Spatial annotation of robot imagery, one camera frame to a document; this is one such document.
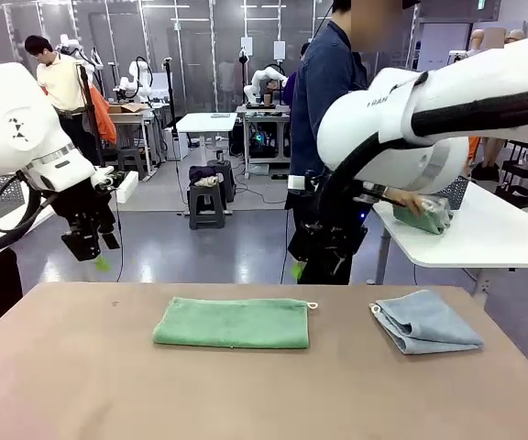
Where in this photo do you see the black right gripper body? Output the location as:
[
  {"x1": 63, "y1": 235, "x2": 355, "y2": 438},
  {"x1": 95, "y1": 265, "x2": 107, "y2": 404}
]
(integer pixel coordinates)
[{"x1": 298, "y1": 219, "x2": 369, "y2": 258}]

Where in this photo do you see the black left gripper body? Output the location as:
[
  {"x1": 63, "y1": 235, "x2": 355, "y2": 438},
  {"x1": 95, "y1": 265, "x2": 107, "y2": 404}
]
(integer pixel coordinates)
[{"x1": 54, "y1": 186, "x2": 115, "y2": 233}]

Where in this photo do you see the green towel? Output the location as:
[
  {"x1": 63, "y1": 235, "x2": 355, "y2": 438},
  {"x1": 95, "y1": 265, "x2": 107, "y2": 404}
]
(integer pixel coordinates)
[
  {"x1": 391, "y1": 194, "x2": 454, "y2": 236},
  {"x1": 152, "y1": 296, "x2": 319, "y2": 350}
]

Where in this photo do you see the blue towel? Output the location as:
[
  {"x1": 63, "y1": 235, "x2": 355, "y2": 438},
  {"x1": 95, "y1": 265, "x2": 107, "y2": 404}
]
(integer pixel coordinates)
[{"x1": 368, "y1": 289, "x2": 484, "y2": 355}]

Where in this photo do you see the person right hand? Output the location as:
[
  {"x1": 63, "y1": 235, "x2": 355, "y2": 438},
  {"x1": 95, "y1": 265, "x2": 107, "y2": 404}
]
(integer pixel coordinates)
[{"x1": 399, "y1": 192, "x2": 424, "y2": 215}]

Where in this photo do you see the grey plastic stool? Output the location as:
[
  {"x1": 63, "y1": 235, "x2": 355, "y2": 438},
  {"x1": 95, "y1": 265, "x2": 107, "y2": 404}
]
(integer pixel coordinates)
[
  {"x1": 116, "y1": 147, "x2": 149, "y2": 181},
  {"x1": 188, "y1": 182, "x2": 227, "y2": 230}
]

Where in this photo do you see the orange garment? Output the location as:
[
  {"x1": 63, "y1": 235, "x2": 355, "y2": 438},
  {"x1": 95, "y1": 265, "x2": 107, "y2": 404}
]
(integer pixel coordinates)
[{"x1": 90, "y1": 82, "x2": 118, "y2": 146}]

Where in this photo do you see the white lab desk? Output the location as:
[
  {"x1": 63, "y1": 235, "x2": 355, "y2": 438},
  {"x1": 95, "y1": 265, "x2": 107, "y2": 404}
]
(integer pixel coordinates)
[{"x1": 107, "y1": 108, "x2": 160, "y2": 178}]

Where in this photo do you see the cardboard box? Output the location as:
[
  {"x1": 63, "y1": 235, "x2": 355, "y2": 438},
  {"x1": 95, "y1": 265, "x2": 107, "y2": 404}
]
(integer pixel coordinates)
[{"x1": 107, "y1": 103, "x2": 149, "y2": 115}]

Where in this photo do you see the dark and beige clothes heap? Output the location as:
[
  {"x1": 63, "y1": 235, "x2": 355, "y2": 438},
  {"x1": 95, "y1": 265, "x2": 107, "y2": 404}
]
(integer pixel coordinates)
[{"x1": 188, "y1": 164, "x2": 222, "y2": 189}]

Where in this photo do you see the black tripod pole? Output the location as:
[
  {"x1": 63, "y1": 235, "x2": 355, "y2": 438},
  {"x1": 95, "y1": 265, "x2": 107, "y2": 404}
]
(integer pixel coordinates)
[{"x1": 76, "y1": 63, "x2": 105, "y2": 169}]

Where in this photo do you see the dark grey stool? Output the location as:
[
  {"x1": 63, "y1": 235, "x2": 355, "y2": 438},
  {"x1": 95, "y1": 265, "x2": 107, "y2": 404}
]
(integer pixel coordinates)
[{"x1": 206, "y1": 159, "x2": 237, "y2": 204}]

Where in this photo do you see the white cabinet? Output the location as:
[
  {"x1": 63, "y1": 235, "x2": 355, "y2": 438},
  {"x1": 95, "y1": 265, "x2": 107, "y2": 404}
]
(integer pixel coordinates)
[{"x1": 162, "y1": 126, "x2": 190, "y2": 161}]

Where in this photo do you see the robot workbench with computer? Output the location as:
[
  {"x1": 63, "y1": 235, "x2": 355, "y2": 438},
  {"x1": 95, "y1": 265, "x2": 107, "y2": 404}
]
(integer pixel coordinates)
[{"x1": 236, "y1": 104, "x2": 292, "y2": 180}]

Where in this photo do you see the person in cream polo shirt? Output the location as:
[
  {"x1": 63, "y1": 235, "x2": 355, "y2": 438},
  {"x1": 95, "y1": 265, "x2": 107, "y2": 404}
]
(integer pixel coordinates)
[{"x1": 24, "y1": 35, "x2": 98, "y2": 167}]

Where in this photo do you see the black stand pole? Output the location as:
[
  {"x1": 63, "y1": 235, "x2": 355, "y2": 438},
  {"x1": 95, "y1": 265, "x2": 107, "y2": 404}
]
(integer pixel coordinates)
[{"x1": 162, "y1": 58, "x2": 181, "y2": 138}]

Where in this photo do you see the person in denim jacket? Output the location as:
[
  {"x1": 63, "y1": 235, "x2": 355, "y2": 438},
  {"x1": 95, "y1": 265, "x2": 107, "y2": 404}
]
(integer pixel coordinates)
[{"x1": 286, "y1": 0, "x2": 405, "y2": 285}]

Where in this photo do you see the white standing desk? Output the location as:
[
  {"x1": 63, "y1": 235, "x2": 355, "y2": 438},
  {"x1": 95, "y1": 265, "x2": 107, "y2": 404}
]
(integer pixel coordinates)
[{"x1": 175, "y1": 112, "x2": 238, "y2": 216}]

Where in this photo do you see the person in purple hoodie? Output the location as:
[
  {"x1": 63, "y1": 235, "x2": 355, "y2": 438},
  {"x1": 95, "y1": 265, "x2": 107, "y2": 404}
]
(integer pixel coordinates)
[{"x1": 285, "y1": 42, "x2": 311, "y2": 109}]

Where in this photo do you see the black utility cart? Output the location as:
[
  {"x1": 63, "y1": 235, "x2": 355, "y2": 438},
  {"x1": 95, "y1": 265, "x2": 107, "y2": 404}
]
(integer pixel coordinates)
[{"x1": 497, "y1": 137, "x2": 528, "y2": 212}]

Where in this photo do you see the mannequin in grey vest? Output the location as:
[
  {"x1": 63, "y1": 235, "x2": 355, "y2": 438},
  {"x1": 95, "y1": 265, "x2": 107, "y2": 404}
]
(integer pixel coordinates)
[{"x1": 467, "y1": 28, "x2": 486, "y2": 56}]

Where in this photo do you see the mannequin in white top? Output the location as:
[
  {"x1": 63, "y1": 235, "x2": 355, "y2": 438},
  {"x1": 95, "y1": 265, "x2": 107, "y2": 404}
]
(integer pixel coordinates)
[{"x1": 467, "y1": 26, "x2": 507, "y2": 166}]

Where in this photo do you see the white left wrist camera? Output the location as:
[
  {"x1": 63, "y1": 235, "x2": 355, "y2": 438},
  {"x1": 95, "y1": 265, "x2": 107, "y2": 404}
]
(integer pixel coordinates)
[{"x1": 90, "y1": 165, "x2": 139, "y2": 205}]

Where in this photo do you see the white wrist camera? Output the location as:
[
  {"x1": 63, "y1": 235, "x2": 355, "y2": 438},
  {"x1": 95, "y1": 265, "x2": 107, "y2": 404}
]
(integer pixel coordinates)
[
  {"x1": 287, "y1": 171, "x2": 327, "y2": 196},
  {"x1": 90, "y1": 165, "x2": 139, "y2": 205}
]

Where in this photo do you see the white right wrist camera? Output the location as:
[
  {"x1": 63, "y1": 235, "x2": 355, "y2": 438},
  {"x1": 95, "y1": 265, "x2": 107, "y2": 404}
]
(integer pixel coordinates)
[{"x1": 287, "y1": 171, "x2": 327, "y2": 196}]

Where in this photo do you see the black right arm cable sleeve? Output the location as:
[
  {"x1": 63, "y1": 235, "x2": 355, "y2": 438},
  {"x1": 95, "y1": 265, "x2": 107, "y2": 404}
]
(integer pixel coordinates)
[{"x1": 321, "y1": 84, "x2": 528, "y2": 216}]

